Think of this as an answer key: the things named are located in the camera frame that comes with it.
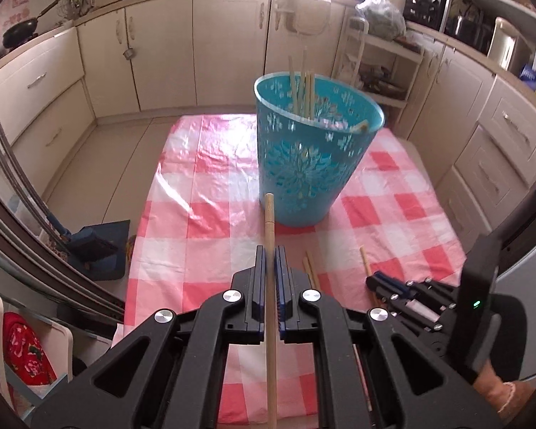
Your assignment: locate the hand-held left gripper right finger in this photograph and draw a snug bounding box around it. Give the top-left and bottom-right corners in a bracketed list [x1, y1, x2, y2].
[274, 246, 506, 429]

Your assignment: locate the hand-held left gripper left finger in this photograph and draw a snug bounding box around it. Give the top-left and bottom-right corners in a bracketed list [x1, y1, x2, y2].
[29, 246, 267, 429]

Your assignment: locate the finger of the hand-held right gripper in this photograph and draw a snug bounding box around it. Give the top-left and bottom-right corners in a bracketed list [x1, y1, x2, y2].
[374, 272, 459, 314]
[366, 276, 444, 334]

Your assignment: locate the teal cutout plastic basket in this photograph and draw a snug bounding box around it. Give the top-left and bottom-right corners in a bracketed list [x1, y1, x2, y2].
[254, 71, 385, 228]

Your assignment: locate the person's right forearm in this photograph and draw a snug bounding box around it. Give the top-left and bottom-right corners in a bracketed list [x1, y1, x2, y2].
[471, 359, 535, 417]

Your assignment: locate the pink checkered tablecloth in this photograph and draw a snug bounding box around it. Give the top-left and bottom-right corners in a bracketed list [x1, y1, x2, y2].
[115, 114, 468, 426]

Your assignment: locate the cream cabinet with drawers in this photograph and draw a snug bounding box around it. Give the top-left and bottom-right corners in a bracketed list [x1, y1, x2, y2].
[406, 38, 536, 244]

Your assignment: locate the blue dustpan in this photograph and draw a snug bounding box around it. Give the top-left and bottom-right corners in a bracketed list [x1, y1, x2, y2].
[47, 214, 132, 282]

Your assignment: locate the white plastic rack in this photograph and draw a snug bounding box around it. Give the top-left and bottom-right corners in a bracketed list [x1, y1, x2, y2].
[0, 282, 75, 396]

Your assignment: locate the red floral bag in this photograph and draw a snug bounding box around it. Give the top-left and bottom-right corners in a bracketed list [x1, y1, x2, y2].
[2, 312, 58, 388]

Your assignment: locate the white trolley rack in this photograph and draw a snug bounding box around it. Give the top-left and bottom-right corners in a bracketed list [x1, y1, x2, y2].
[333, 17, 426, 113]

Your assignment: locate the cream door cabinet row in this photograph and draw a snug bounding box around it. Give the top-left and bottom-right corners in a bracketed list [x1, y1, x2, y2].
[75, 0, 347, 113]

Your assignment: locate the black pot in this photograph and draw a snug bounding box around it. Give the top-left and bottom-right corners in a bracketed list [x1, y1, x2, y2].
[455, 15, 490, 51]

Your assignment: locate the white countertop appliance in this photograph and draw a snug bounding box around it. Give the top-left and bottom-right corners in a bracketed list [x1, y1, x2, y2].
[488, 16, 535, 73]

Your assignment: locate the plastic bag of greens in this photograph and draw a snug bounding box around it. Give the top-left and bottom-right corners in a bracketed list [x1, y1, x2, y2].
[354, 0, 407, 39]

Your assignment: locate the chrome tube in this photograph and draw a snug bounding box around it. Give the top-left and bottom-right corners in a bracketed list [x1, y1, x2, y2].
[0, 71, 70, 244]

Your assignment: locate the black toaster oven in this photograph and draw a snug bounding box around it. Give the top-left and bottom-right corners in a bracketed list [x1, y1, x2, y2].
[404, 0, 450, 21]

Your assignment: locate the cream drawer cabinet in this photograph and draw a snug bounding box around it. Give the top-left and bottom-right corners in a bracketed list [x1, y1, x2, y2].
[0, 26, 95, 146]

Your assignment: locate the black wok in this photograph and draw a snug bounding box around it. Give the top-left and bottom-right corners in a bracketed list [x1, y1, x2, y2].
[2, 0, 63, 49]

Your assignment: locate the beaded bracelet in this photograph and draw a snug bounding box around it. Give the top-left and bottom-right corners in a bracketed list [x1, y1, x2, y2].
[497, 380, 518, 414]

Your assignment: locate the grey metal folding frame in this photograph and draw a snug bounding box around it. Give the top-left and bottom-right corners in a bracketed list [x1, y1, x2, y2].
[0, 356, 69, 414]

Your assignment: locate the pink patterned wall sticker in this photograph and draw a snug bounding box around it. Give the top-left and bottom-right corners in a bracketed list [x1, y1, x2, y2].
[0, 0, 33, 42]

